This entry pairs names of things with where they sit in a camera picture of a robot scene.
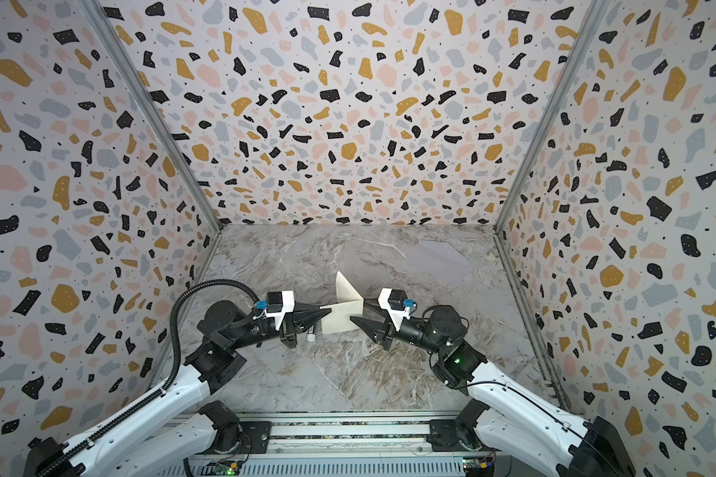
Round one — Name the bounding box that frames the beige decorated letter paper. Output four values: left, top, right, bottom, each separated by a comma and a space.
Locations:
320, 271, 364, 335

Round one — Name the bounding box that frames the black corrugated cable conduit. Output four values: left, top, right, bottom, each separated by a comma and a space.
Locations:
35, 278, 261, 477

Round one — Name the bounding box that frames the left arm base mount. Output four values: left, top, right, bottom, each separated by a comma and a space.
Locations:
180, 401, 272, 456

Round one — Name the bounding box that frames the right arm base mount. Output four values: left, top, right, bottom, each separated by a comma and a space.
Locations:
426, 399, 501, 452

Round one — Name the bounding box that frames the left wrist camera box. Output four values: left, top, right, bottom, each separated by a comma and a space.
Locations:
256, 290, 296, 331

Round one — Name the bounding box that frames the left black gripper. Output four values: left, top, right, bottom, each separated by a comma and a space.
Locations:
230, 303, 329, 353

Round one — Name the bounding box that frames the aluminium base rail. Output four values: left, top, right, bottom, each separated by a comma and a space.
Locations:
88, 409, 610, 477

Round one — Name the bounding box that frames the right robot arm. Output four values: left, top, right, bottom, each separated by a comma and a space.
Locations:
351, 305, 636, 476

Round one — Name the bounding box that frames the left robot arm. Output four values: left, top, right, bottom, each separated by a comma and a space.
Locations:
23, 292, 332, 476

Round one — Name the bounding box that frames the pale lilac envelope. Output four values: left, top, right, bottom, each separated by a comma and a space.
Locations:
408, 240, 471, 273

